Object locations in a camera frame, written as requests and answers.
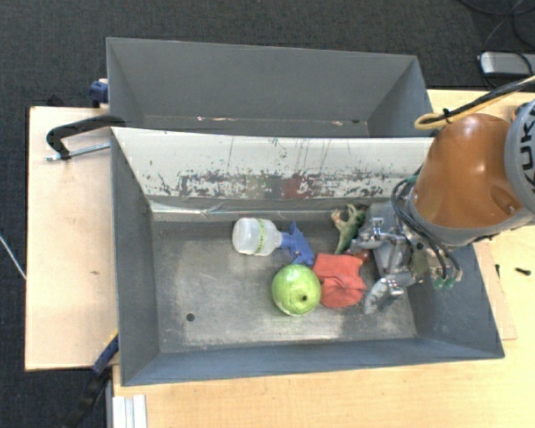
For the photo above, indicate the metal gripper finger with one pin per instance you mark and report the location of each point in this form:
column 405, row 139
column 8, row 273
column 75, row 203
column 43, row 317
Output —
column 381, row 294
column 374, row 232

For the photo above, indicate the green toy dinosaur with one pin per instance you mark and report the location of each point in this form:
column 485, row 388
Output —
column 348, row 232

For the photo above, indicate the red-orange cloth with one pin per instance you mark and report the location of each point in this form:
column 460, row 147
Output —
column 341, row 283

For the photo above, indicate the green apple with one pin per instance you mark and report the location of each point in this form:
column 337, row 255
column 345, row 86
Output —
column 295, row 289

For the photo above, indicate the clear spray bottle blue trigger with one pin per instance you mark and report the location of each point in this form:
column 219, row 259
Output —
column 254, row 236

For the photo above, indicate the small black screw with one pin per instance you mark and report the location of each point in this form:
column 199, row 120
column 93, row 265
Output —
column 523, row 271

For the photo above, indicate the grey metal bin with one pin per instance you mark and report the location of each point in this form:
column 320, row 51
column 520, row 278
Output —
column 223, row 301

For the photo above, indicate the pale wood flat board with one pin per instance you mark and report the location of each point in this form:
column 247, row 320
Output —
column 71, row 248

